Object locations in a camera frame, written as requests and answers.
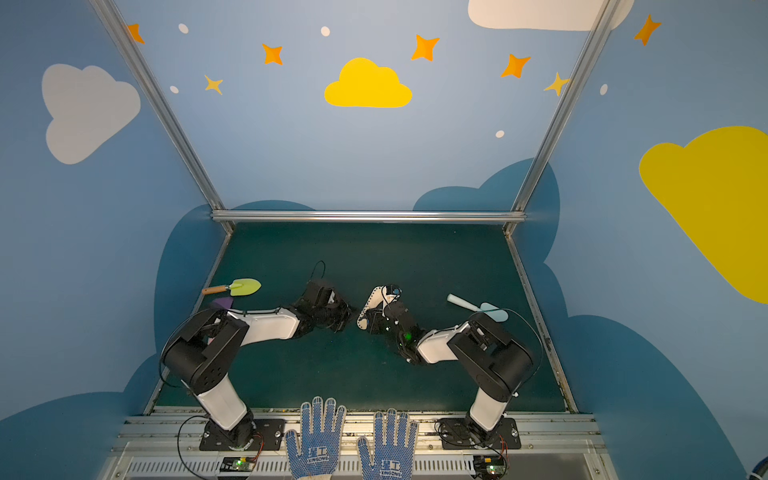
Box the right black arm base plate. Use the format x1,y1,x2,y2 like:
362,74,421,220
435,417,522,451

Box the green toy spatula wooden handle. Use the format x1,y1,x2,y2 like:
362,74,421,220
201,278,262,297

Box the front aluminium rail base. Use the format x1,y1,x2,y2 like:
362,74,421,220
107,410,619,480

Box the horizontal aluminium frame bar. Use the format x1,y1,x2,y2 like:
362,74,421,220
211,210,526,224

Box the purple toy spatula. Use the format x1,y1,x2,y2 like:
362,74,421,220
209,297,234,310

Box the blue dotted work glove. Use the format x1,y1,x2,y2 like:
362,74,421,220
357,408,419,480
285,396,346,480

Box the green circuit board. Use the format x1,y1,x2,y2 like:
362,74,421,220
220,457,257,473
472,455,507,480

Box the left green circuit board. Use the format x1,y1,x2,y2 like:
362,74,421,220
220,457,257,473

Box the aluminium frame post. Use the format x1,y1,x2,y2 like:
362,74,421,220
90,0,225,214
503,0,623,240

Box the right aluminium frame post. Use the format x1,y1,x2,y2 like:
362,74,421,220
503,0,623,240

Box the left blue dotted work glove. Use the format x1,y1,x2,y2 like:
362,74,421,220
285,396,346,480

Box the left aluminium frame post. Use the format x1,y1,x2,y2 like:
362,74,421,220
90,0,225,214

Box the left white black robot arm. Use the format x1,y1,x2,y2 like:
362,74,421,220
160,279,354,451

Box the right green circuit board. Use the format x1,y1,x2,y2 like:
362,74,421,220
472,455,507,480

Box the light blue toy spatula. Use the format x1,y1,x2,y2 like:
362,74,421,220
446,294,509,323

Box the right blue dotted work glove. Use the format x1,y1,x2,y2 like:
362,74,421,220
357,408,419,480

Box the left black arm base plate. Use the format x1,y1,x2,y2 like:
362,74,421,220
199,416,286,452

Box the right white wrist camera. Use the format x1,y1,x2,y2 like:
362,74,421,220
382,284,402,305

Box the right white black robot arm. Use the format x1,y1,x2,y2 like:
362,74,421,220
357,300,534,446

